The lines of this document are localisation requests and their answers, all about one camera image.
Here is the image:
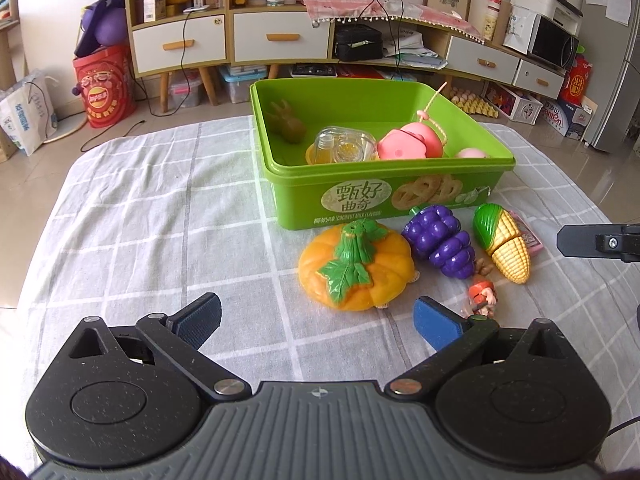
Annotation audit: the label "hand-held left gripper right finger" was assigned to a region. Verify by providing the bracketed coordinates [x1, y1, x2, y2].
[386, 295, 566, 402]

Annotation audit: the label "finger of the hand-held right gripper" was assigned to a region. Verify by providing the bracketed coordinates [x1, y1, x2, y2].
[556, 222, 640, 263]

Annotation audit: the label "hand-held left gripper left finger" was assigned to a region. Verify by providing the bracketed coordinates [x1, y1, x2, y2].
[66, 293, 253, 402]

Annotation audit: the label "pink printed card box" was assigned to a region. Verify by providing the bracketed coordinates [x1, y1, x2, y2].
[509, 209, 545, 256]

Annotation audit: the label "small red figurine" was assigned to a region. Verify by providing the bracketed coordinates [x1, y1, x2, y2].
[467, 279, 501, 319]

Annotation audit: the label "purple toy grapes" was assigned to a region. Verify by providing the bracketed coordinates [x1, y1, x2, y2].
[401, 203, 476, 280]

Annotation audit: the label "yellow toy corn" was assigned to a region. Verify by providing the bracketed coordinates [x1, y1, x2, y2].
[472, 203, 532, 285]

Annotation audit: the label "orange toy pumpkin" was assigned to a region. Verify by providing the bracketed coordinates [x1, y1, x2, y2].
[298, 220, 416, 312]

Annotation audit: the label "pink pig toy with cord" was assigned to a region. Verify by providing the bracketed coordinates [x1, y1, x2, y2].
[375, 82, 454, 161]

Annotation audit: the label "yellow toy with clear dome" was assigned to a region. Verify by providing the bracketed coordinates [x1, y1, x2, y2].
[305, 127, 379, 166]

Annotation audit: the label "brown antlered rubber toy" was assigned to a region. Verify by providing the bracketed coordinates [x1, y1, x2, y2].
[269, 99, 308, 144]

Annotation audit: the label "green plastic box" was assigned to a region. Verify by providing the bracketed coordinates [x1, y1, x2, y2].
[248, 77, 517, 231]

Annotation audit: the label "grey checked sheet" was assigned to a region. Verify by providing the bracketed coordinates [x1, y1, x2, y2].
[0, 114, 640, 413]

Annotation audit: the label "white blue printed carton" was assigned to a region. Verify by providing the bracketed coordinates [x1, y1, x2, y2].
[542, 99, 591, 141]

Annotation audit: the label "white red printed box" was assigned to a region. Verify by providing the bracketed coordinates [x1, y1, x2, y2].
[482, 82, 544, 126]

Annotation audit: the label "red snack bag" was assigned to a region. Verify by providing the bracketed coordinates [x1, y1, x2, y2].
[559, 54, 591, 106]

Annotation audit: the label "grey refrigerator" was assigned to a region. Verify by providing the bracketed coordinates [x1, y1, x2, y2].
[579, 0, 640, 154]

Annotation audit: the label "yellow egg tray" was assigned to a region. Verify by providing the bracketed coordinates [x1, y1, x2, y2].
[444, 84, 499, 119]

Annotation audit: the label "black microwave oven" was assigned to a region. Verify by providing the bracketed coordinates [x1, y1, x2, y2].
[527, 13, 581, 71]

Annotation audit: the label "clear storage box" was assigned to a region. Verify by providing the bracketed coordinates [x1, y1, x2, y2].
[167, 69, 204, 109]
[219, 64, 256, 105]

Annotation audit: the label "white printer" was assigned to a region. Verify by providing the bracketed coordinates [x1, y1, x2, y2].
[509, 0, 584, 21]

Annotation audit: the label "tall printed tube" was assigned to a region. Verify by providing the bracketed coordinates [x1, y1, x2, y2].
[482, 0, 501, 44]

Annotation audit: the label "low wooden cabinet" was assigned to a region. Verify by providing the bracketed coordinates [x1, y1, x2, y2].
[329, 14, 569, 102]

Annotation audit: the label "red printed bucket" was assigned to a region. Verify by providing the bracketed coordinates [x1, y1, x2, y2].
[72, 44, 137, 129]

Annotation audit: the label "pile of papers and cloth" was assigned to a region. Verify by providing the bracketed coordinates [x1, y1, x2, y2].
[382, 29, 449, 69]

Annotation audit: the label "red flat box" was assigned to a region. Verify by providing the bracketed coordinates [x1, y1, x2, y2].
[292, 62, 391, 81]

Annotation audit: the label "white paper bag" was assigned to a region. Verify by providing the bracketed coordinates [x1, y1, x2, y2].
[0, 74, 59, 156]

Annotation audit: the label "black bag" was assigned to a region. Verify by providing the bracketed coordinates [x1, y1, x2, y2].
[333, 24, 384, 61]

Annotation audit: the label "purple plush toy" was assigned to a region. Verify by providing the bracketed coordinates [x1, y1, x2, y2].
[74, 0, 129, 59]

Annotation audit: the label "wooden shelf cabinet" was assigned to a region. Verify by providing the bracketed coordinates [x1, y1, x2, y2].
[122, 0, 334, 114]

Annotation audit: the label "pink fringed tablecloth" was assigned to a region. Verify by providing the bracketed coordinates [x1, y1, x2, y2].
[294, 0, 486, 44]

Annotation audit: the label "wooden bookshelf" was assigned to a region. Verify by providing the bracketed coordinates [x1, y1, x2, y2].
[0, 0, 25, 161]

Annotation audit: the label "white drawer wooden handle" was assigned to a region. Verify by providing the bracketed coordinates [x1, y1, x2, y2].
[130, 14, 226, 74]
[513, 59, 566, 99]
[446, 37, 521, 84]
[233, 12, 331, 64]

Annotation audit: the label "black floor cable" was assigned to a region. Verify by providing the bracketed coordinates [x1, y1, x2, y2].
[82, 119, 146, 151]

